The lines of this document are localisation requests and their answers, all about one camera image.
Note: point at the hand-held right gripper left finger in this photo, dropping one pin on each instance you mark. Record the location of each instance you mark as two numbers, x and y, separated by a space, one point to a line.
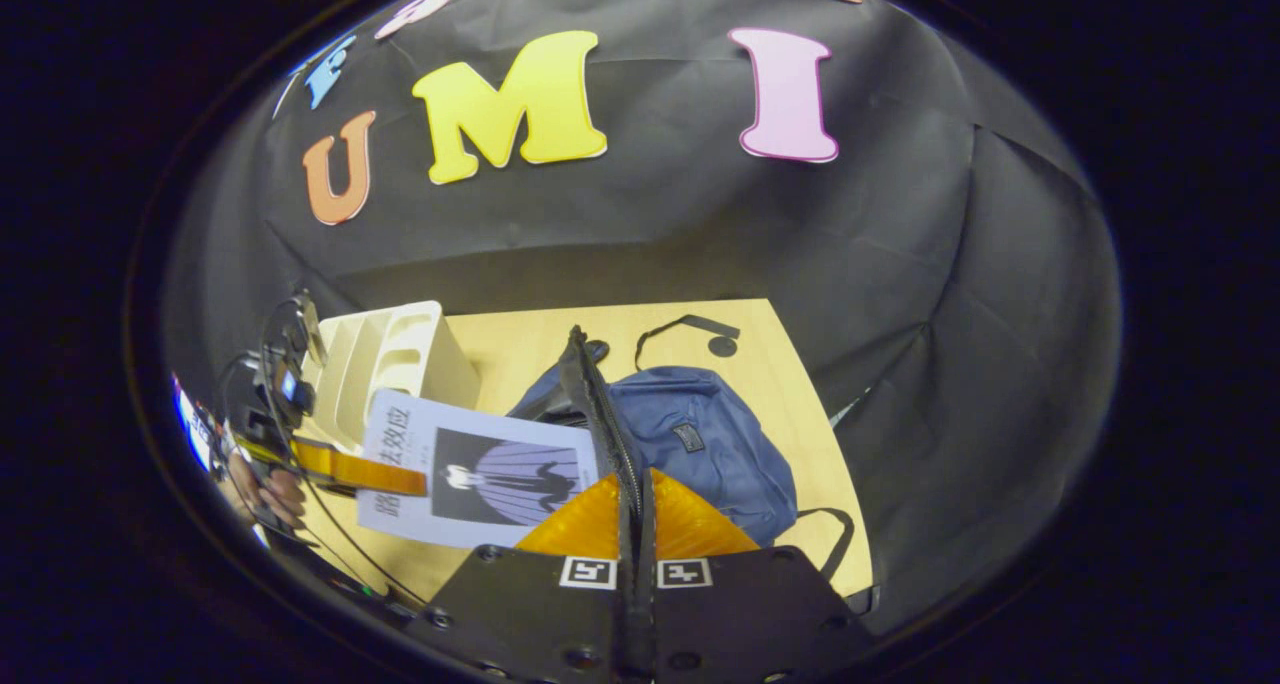
520 614

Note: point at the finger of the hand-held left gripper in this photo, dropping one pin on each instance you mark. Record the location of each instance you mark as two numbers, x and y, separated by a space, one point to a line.
370 472

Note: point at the white bookshelf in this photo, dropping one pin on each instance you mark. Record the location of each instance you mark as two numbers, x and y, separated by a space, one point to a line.
420 354

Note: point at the white and blue banner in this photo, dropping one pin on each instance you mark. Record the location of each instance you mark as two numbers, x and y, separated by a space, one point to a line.
195 429

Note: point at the grey cover book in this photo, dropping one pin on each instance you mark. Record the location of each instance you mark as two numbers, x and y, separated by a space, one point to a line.
500 479

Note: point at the blue schoolbag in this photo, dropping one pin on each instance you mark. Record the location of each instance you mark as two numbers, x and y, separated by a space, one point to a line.
720 434

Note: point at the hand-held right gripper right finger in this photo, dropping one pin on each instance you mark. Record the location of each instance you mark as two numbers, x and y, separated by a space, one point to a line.
750 614

